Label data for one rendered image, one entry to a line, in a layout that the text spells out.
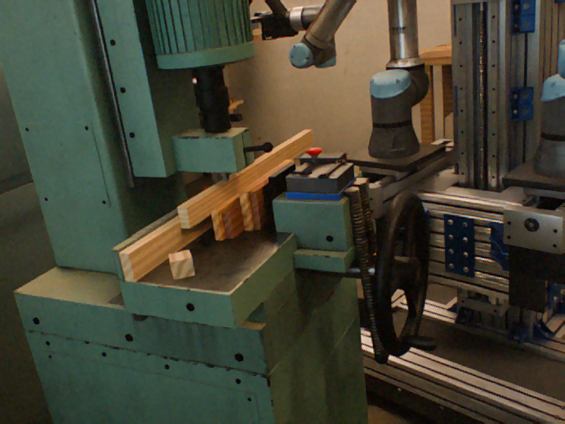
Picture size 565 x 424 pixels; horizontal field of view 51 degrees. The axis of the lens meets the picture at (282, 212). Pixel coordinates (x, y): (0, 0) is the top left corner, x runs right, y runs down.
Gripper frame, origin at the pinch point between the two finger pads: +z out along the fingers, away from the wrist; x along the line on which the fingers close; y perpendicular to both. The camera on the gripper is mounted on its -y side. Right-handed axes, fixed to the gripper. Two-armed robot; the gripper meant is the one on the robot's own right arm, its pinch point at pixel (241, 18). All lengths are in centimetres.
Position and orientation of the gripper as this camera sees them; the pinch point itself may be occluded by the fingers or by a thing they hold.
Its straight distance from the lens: 213.2
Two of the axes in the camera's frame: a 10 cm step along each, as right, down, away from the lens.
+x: 4.7, -4.8, 7.4
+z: -8.6, -0.7, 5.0
